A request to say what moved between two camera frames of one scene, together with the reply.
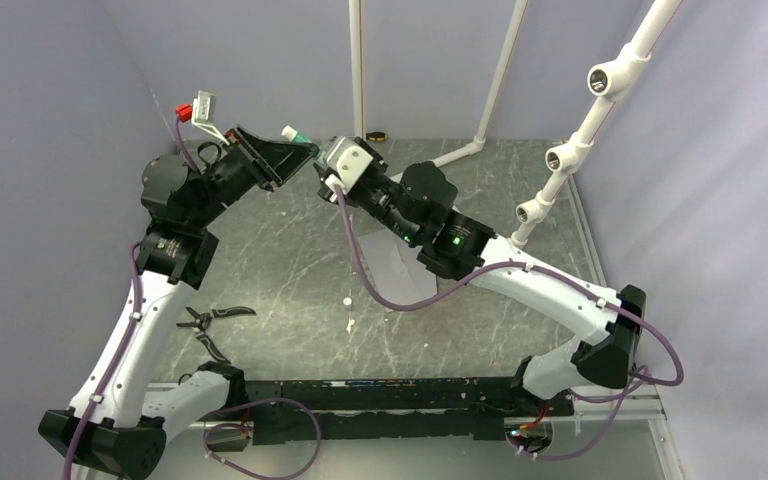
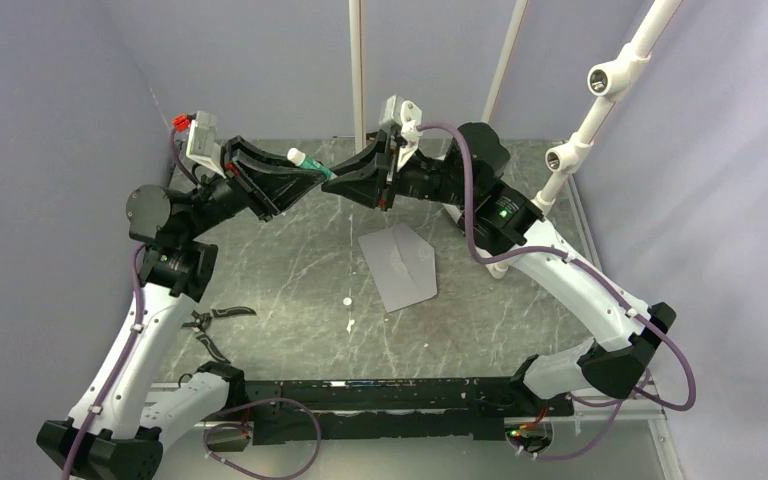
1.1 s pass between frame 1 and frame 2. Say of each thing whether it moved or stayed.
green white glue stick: moved
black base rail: stayed
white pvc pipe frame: stayed
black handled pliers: stayed
